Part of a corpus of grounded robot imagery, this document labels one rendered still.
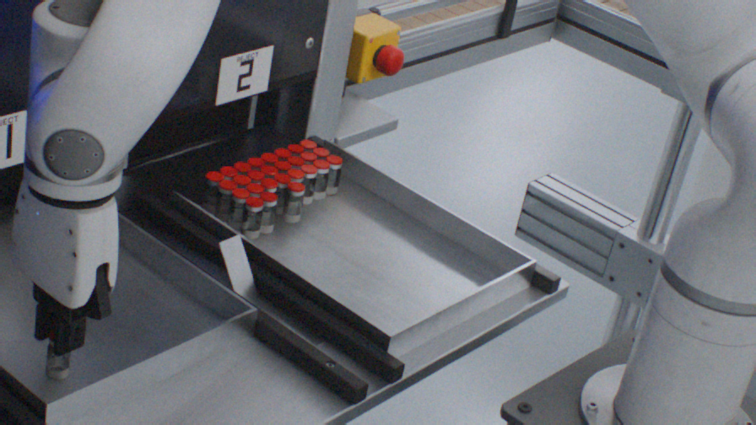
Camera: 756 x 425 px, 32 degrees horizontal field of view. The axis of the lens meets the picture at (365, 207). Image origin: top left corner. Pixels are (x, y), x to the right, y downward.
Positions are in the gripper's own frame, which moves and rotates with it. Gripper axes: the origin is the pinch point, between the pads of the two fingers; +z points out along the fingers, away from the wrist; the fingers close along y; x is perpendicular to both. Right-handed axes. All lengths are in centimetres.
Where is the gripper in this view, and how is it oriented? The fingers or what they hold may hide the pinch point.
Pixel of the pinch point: (60, 325)
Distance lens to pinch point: 127.7
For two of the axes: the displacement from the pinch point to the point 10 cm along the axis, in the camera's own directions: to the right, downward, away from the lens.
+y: 7.3, 4.5, -5.1
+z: -1.8, 8.5, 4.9
